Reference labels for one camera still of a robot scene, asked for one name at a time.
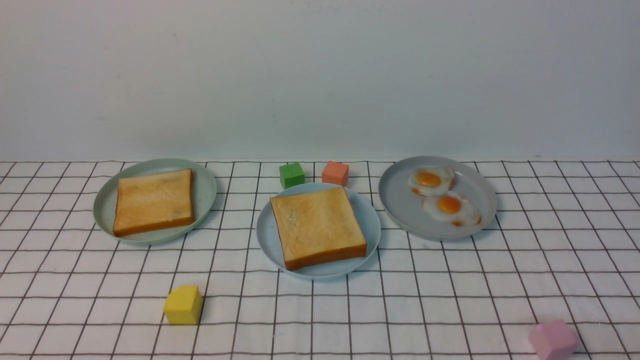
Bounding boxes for right fried egg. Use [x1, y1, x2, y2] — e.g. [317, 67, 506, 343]
[422, 191, 482, 227]

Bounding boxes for checkered white tablecloth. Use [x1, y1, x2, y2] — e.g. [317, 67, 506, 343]
[0, 160, 640, 360]

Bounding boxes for green cube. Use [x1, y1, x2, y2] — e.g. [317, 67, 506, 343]
[279, 162, 306, 190]

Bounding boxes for grey plate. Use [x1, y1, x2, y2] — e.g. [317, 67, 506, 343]
[378, 156, 498, 241]

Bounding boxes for pink cube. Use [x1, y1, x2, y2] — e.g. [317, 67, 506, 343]
[528, 320, 579, 360]

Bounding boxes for yellow cube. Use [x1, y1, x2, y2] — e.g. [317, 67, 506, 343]
[163, 285, 204, 325]

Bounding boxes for back fried egg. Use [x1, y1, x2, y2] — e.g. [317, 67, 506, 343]
[407, 166, 456, 198]

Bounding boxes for fried egg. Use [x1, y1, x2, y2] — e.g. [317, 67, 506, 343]
[407, 166, 456, 198]
[422, 191, 482, 227]

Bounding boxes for orange cube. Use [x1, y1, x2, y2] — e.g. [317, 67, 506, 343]
[321, 161, 350, 187]

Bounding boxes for light green plate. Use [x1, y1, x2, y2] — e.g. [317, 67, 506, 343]
[93, 158, 217, 246]

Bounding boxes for toast slice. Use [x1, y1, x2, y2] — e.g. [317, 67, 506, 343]
[112, 168, 195, 238]
[270, 186, 368, 271]

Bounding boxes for light blue plate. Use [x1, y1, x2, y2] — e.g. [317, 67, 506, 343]
[254, 188, 381, 281]

